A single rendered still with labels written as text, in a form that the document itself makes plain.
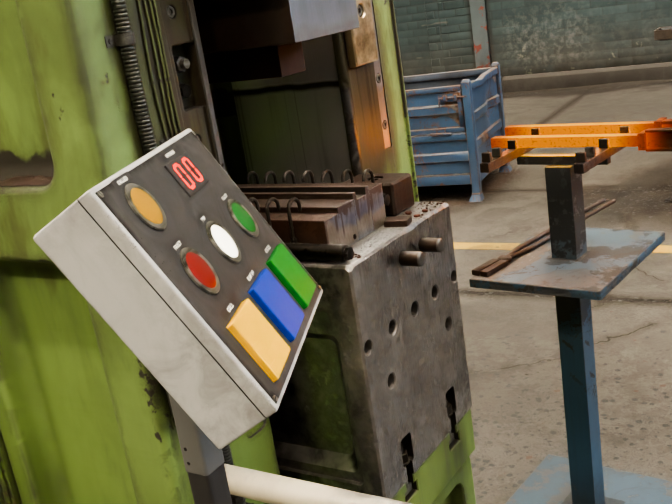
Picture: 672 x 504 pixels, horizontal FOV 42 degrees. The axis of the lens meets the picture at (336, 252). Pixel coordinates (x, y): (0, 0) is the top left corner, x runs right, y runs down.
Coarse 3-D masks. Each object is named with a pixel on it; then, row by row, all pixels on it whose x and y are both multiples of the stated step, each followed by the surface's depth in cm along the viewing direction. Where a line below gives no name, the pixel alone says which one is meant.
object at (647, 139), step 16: (656, 128) 178; (496, 144) 199; (528, 144) 194; (544, 144) 191; (560, 144) 189; (576, 144) 187; (592, 144) 185; (624, 144) 181; (640, 144) 178; (656, 144) 178
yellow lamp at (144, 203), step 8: (136, 192) 88; (144, 192) 90; (136, 200) 87; (144, 200) 88; (152, 200) 90; (144, 208) 87; (152, 208) 89; (144, 216) 87; (152, 216) 88; (160, 216) 89
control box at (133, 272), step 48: (192, 144) 110; (96, 192) 82; (192, 192) 100; (240, 192) 114; (48, 240) 83; (96, 240) 83; (144, 240) 84; (192, 240) 93; (240, 240) 104; (96, 288) 84; (144, 288) 84; (192, 288) 86; (240, 288) 96; (144, 336) 85; (192, 336) 85; (192, 384) 86; (240, 384) 86; (240, 432) 87
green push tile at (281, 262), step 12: (276, 252) 109; (288, 252) 113; (276, 264) 107; (288, 264) 110; (276, 276) 107; (288, 276) 108; (300, 276) 111; (288, 288) 107; (300, 288) 109; (312, 288) 112; (300, 300) 107
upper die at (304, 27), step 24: (216, 0) 142; (240, 0) 139; (264, 0) 137; (288, 0) 135; (312, 0) 140; (336, 0) 146; (216, 24) 143; (240, 24) 141; (264, 24) 138; (288, 24) 136; (312, 24) 140; (336, 24) 146; (216, 48) 145; (240, 48) 142
